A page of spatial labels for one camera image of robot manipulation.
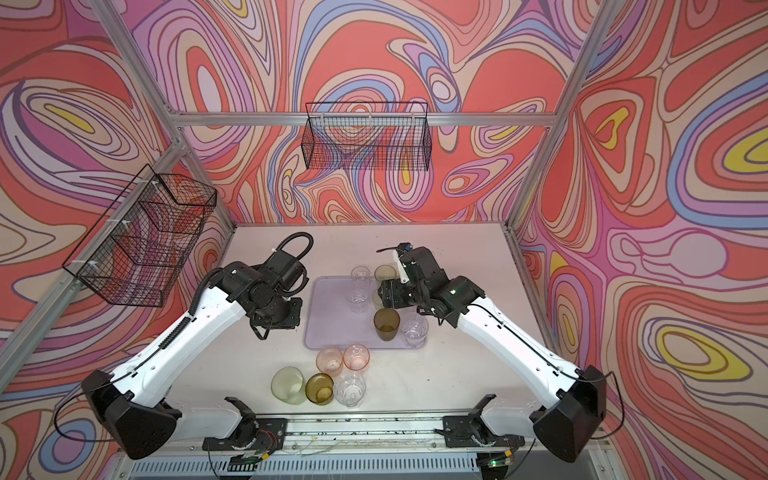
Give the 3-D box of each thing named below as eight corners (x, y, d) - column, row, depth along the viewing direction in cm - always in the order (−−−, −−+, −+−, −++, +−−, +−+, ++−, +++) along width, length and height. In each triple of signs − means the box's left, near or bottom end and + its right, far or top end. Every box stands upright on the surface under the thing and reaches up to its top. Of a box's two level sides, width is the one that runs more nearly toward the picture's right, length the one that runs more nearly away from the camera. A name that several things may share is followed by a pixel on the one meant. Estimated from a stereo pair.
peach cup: (318, 376, 84) (314, 368, 79) (321, 355, 88) (317, 347, 83) (343, 376, 84) (340, 368, 79) (345, 355, 88) (342, 347, 83)
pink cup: (344, 366, 85) (341, 358, 80) (351, 349, 89) (349, 340, 84) (364, 373, 84) (363, 365, 79) (371, 356, 87) (370, 347, 82)
